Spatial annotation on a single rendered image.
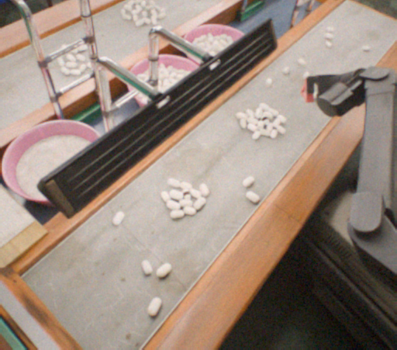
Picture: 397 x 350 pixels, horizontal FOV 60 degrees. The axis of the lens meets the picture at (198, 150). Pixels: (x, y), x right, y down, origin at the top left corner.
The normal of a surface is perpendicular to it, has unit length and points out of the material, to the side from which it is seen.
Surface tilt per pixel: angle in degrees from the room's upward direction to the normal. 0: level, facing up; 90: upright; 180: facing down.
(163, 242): 0
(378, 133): 35
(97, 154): 58
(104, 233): 0
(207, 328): 0
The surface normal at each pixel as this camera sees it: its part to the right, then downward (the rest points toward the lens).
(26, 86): 0.10, -0.61
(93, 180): 0.70, 0.14
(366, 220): -0.49, -0.70
